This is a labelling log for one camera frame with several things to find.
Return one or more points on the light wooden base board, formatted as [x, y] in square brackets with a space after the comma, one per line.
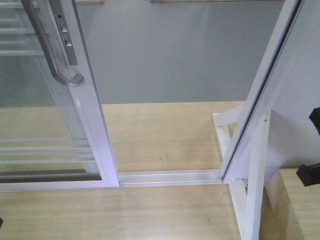
[145, 137]

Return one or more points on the white support brace bracket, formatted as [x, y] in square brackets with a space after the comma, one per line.
[247, 180]

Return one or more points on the aluminium floor door track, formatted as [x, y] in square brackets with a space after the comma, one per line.
[170, 178]

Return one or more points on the grey door lock plate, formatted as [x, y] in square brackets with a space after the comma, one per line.
[62, 26]

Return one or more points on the white door jamb frame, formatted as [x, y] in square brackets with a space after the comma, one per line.
[293, 26]

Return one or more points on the grey metal door handle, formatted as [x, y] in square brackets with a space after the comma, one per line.
[47, 48]

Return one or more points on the white framed sliding glass door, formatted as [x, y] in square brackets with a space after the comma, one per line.
[52, 137]

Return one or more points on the light wooden box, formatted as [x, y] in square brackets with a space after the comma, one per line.
[295, 208]

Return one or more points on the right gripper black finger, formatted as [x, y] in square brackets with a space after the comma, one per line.
[309, 175]
[315, 118]

